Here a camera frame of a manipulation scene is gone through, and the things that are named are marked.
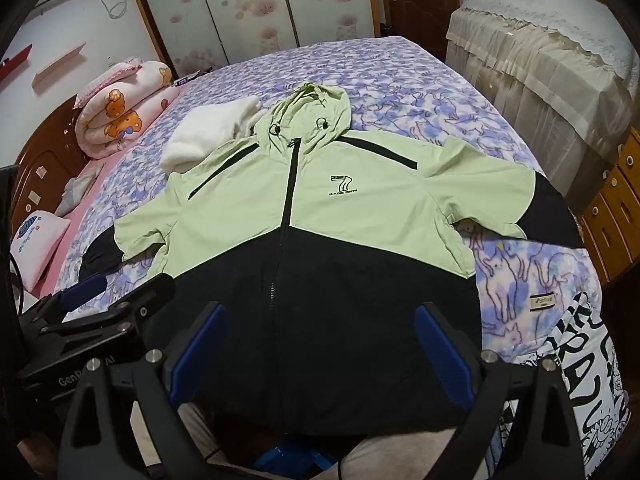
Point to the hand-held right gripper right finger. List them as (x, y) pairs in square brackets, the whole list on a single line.
[(440, 345)]

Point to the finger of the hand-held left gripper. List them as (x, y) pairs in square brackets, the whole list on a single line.
[(82, 292), (120, 317)]

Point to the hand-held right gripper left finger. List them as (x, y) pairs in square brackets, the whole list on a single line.
[(195, 350)]

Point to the green and black hooded jacket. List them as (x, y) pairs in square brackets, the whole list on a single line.
[(325, 200)]

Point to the pink printed pillow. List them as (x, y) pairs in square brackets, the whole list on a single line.
[(42, 245)]

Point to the crumpled grey cloth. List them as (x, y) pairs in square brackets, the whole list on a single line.
[(75, 190)]

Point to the person's beige trousers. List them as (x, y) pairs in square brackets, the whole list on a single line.
[(400, 452)]

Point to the wooden headboard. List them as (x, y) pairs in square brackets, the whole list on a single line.
[(40, 165)]

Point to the blue plastic stool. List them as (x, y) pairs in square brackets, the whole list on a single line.
[(295, 455)]

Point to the black and white graffiti cloth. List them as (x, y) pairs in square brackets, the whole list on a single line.
[(590, 360)]

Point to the folded white fleece cloth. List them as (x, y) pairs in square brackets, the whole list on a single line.
[(200, 140)]

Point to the wooden drawer cabinet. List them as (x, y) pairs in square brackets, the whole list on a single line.
[(615, 210)]

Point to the purple cat-print fleece blanket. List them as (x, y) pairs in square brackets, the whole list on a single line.
[(400, 90)]

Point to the beige lace-covered furniture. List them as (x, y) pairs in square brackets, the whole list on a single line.
[(540, 60)]

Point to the floral sliding-door wardrobe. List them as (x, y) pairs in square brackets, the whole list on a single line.
[(250, 5)]

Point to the white wall shelf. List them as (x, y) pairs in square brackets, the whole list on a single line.
[(57, 65)]

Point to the red wall shelf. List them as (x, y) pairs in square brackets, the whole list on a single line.
[(15, 62)]

